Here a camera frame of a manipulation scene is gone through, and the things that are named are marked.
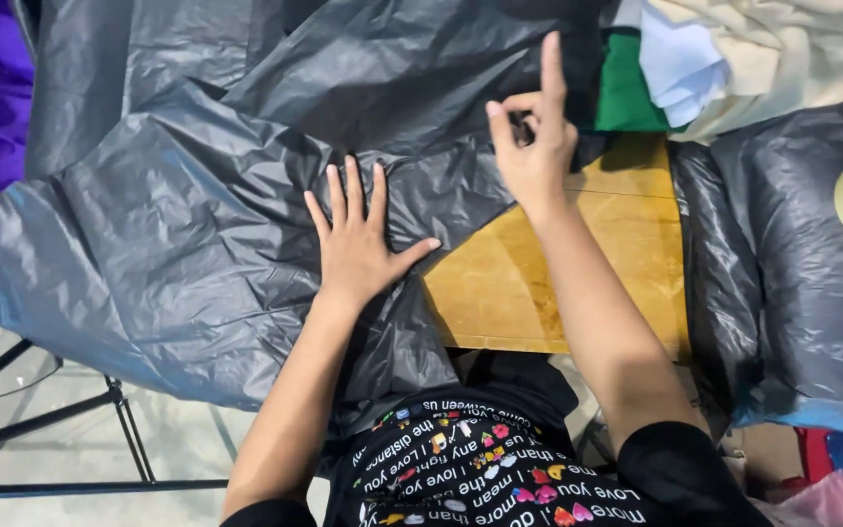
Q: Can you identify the black printed shirt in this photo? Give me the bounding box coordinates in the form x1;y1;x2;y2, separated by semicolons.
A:
220;350;775;527

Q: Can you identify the person's left hand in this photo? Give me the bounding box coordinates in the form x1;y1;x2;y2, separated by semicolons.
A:
303;155;443;309

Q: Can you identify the green cloth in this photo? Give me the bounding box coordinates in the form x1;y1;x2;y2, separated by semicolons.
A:
595;29;687;135

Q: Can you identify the cream cloth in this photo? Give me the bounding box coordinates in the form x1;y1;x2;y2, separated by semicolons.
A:
647;0;843;144

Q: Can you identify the red box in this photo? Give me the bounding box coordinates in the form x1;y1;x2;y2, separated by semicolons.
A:
795;428;837;486

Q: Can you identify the filled black plastic bag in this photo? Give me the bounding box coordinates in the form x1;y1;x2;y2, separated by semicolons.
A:
668;99;843;437

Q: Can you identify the pink plastic bag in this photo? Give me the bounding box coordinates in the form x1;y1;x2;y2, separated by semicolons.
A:
757;461;843;527

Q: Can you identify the person's right hand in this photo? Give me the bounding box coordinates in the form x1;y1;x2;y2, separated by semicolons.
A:
485;31;581;221

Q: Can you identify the black tripod stand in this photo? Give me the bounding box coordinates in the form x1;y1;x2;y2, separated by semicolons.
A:
0;338;229;503

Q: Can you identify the white cloth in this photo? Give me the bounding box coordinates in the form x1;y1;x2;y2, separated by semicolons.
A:
637;6;732;130

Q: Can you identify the brown cardboard box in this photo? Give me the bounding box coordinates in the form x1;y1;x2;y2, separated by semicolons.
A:
720;423;804;500

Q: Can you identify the large black plastic bag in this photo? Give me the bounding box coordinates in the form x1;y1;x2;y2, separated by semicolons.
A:
0;0;613;440

